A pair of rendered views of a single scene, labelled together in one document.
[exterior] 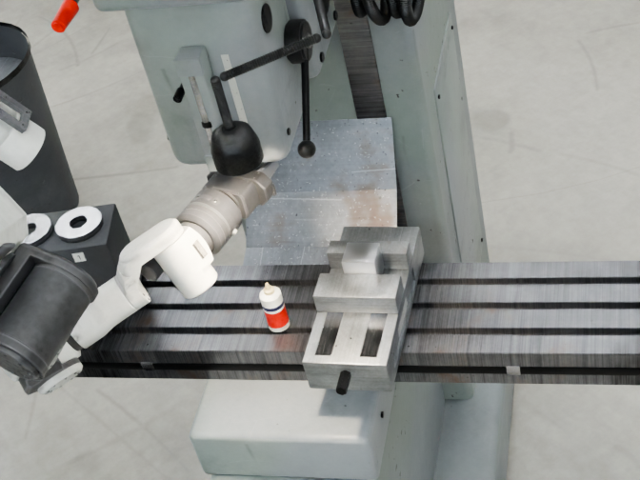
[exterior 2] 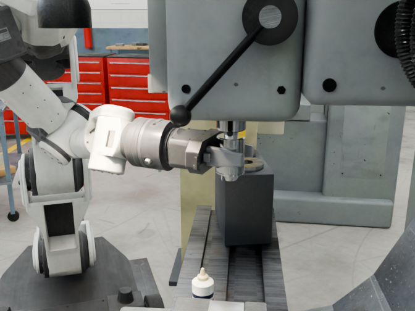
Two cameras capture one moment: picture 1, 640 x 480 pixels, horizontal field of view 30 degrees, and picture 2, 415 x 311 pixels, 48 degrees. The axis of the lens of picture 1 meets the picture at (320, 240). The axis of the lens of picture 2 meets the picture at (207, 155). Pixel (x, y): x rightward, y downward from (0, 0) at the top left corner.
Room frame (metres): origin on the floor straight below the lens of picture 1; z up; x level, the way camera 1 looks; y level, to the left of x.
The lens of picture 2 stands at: (1.40, -0.63, 1.46)
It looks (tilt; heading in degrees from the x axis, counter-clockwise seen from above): 17 degrees down; 74
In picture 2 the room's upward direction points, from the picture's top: straight up
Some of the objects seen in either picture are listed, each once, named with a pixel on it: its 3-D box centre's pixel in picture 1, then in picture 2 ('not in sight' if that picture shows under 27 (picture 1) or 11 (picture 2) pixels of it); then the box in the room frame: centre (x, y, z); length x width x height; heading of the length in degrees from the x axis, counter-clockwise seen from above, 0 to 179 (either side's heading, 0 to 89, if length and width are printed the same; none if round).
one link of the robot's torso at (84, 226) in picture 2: not in sight; (64, 247); (1.33, 0.93, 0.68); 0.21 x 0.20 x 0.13; 91
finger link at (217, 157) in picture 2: (269, 172); (223, 158); (1.62, 0.06, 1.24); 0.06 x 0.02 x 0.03; 141
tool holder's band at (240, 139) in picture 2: not in sight; (230, 138); (1.64, 0.08, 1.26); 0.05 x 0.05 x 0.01
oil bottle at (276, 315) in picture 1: (272, 304); (202, 294); (1.60, 0.11, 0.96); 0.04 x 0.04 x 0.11
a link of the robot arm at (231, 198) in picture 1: (226, 203); (180, 148); (1.57, 0.14, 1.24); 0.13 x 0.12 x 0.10; 51
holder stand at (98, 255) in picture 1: (70, 264); (241, 192); (1.81, 0.48, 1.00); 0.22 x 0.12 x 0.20; 80
